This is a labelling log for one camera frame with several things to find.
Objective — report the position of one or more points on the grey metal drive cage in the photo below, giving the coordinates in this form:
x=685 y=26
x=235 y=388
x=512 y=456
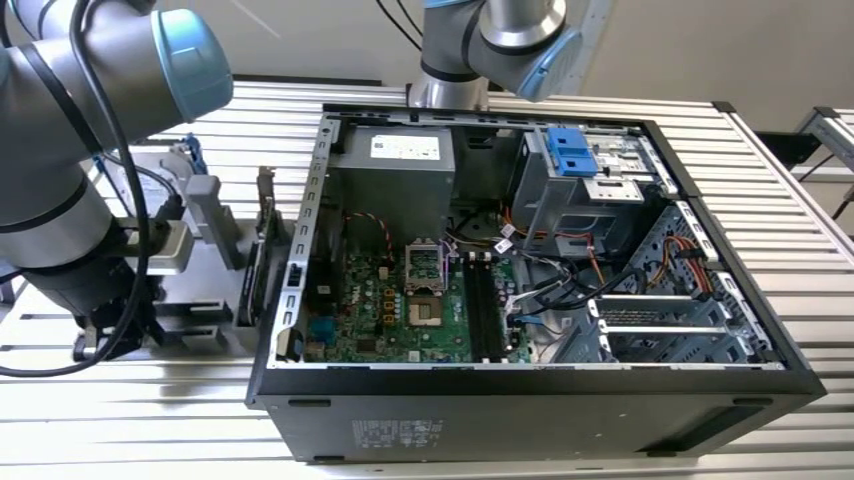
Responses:
x=554 y=200

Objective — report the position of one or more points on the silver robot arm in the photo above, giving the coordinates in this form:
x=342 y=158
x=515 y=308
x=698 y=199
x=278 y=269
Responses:
x=67 y=75

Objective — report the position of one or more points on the silver slot cover bracket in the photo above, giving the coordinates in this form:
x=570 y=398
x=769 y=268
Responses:
x=667 y=331
x=647 y=299

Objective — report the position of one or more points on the black PC case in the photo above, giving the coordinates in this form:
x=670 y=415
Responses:
x=534 y=425

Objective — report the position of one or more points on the grey power supply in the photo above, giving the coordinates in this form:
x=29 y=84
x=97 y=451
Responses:
x=394 y=195

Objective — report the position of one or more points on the blue plastic drive bracket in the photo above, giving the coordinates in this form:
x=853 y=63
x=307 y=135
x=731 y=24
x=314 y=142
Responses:
x=567 y=150

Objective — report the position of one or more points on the black RAM slot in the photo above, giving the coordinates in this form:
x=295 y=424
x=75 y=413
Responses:
x=490 y=310
x=474 y=310
x=482 y=310

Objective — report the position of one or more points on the black case fan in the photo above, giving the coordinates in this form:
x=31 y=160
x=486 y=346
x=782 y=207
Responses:
x=331 y=260

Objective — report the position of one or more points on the CPU socket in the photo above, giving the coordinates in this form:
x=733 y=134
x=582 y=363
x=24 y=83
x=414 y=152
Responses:
x=427 y=312

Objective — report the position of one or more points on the green motherboard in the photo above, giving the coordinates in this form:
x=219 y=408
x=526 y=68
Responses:
x=427 y=342

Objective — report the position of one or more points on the grey parts rack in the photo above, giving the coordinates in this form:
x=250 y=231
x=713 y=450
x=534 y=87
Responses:
x=207 y=285

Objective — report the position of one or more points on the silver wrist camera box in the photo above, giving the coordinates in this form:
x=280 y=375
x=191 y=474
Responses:
x=170 y=247

